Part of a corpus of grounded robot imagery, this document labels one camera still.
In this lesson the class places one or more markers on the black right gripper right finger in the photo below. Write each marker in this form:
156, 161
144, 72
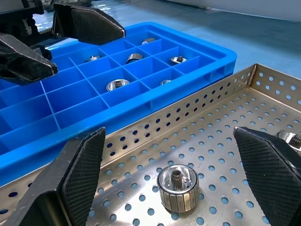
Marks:
270, 176

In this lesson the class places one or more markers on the metal nut compartment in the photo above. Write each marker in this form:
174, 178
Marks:
178, 59
166, 82

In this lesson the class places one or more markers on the metal nut right compartment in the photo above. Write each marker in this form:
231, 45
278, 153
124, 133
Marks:
166, 82

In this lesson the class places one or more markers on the perforated metal tray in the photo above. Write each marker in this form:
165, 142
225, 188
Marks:
141, 188

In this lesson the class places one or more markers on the blue compartment tray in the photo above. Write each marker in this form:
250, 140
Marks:
70, 99

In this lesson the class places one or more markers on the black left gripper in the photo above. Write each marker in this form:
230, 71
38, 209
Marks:
14, 21

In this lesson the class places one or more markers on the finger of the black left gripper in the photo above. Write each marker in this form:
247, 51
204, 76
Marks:
94, 26

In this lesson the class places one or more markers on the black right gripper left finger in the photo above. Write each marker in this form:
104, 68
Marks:
77, 183

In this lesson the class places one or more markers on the metal nut top compartment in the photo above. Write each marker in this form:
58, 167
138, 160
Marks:
178, 59

